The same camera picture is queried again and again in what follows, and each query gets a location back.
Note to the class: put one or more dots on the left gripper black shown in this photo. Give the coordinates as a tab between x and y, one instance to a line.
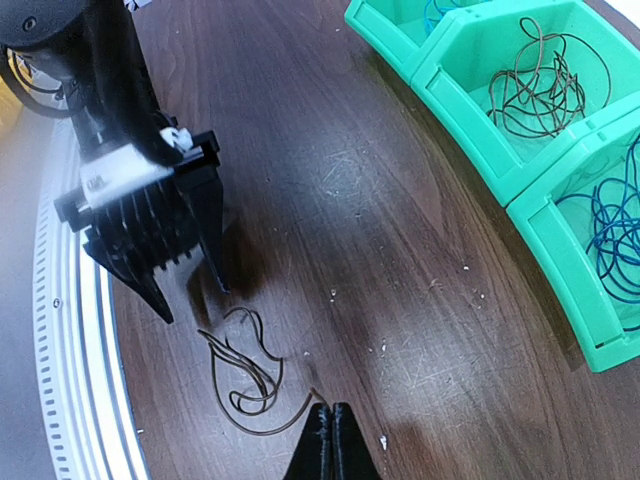
144	231

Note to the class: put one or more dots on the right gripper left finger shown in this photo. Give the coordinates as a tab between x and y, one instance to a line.
312	457

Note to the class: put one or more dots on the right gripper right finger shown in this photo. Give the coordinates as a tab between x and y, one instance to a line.
351	457

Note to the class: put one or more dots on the green bin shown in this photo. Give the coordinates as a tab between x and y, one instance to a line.
397	29
580	220
518	83

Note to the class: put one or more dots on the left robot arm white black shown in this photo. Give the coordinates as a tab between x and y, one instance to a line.
81	61

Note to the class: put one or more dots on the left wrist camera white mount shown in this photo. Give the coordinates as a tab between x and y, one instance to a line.
117	174

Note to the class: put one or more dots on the front aluminium rail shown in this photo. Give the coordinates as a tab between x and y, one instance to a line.
84	400

